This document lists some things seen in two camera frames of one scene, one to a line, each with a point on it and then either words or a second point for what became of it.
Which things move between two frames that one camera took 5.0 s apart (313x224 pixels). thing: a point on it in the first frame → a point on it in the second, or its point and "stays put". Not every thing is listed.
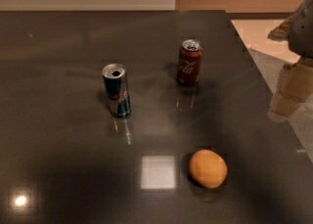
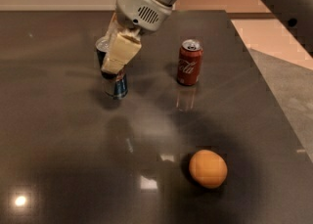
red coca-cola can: [190, 60] stays put
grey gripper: [303, 32] → [138, 8]
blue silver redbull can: [117, 90] → [115, 84]
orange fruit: [207, 168] stays put
